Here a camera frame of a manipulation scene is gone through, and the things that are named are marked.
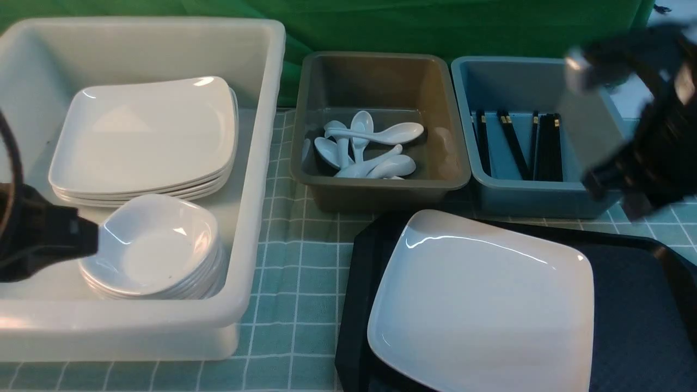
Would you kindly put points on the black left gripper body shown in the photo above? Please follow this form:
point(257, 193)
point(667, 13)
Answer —
point(47, 234)

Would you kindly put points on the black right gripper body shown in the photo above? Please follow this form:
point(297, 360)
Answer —
point(656, 167)

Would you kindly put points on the white square rice plate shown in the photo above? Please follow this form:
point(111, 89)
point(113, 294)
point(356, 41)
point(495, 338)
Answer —
point(466, 306)

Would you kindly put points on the top white square plate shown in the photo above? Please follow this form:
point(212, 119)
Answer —
point(147, 136)

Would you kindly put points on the large white plastic tub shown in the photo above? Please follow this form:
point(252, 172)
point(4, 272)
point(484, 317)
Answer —
point(54, 316)

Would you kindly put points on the stack of white bowls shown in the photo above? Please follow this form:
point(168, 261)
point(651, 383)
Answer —
point(212, 277)

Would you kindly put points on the black chopstick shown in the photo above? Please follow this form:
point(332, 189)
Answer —
point(549, 159)
point(533, 144)
point(514, 145)

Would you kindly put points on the top white small bowl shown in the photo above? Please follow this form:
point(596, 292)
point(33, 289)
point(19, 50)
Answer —
point(151, 244)

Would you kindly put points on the black serving tray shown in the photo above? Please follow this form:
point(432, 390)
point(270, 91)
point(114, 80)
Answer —
point(645, 309)

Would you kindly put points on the blue plastic bin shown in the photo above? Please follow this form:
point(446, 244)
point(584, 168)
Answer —
point(591, 129)

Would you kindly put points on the green backdrop cloth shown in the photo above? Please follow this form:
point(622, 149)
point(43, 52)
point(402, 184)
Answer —
point(445, 29)

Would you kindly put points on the white spoon in bin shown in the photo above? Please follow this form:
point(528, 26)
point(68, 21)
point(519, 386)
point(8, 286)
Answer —
point(396, 166)
point(361, 170)
point(401, 133)
point(342, 142)
point(361, 123)

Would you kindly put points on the brown plastic bin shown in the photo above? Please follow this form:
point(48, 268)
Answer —
point(393, 88)

